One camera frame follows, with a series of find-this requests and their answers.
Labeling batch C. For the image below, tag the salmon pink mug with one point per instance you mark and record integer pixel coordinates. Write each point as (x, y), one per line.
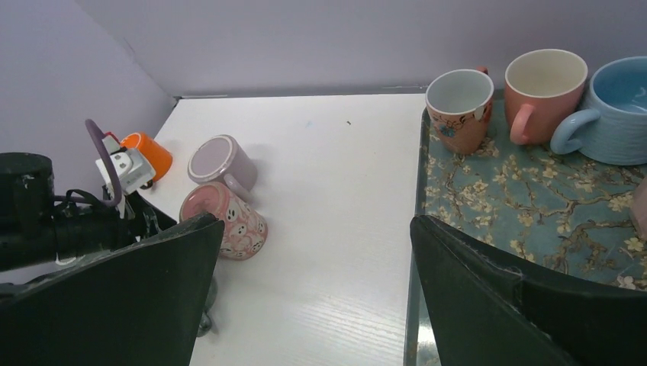
(542, 88)

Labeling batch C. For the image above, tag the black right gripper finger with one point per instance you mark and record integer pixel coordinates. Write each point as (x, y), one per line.
(489, 307)

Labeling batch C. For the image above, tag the light pink faceted mug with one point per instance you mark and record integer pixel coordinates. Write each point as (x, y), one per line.
(638, 209)

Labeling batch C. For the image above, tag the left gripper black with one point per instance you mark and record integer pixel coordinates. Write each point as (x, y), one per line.
(140, 305)

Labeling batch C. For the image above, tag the mauve ribbed mug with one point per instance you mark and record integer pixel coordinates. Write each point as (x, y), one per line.
(222, 159)

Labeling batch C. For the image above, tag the light blue mug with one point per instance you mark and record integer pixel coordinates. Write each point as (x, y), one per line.
(610, 123)

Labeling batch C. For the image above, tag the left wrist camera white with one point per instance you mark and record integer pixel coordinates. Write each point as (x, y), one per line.
(133, 170)

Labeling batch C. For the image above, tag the terracotta pink mug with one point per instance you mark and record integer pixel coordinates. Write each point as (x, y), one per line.
(460, 104)

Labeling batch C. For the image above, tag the orange mug black handle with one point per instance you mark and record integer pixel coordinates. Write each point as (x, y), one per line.
(158, 156)

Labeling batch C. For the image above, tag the teal floral tray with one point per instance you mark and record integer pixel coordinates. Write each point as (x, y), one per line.
(567, 213)

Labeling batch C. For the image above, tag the pink ghost pattern mug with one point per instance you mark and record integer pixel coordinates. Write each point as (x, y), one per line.
(245, 231)

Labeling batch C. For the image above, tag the grey-blue glazed mug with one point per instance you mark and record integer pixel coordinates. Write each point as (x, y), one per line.
(206, 322)

